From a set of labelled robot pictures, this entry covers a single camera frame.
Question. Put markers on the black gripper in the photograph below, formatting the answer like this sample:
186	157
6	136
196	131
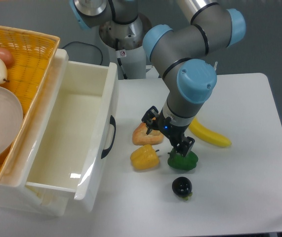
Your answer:
175	134

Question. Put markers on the yellow bell pepper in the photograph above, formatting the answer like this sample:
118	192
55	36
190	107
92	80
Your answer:
144	157

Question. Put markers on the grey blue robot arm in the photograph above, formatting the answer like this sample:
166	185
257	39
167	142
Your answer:
176	55

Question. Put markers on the green bell pepper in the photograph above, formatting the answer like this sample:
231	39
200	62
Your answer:
177	161

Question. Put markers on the orange bread pastry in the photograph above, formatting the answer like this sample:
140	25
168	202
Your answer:
140	137

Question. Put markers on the yellow banana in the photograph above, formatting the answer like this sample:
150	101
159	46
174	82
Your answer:
208	135

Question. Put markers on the dark purple eggplant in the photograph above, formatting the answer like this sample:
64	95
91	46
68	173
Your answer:
182	187

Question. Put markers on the white plastic drawer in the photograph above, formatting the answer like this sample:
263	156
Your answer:
77	132

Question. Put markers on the yellow woven basket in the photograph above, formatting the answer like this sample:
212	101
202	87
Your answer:
33	53

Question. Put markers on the black drawer handle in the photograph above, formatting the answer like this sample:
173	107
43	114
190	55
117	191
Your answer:
106	151

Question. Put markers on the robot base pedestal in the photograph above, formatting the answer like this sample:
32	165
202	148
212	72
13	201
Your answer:
124	44

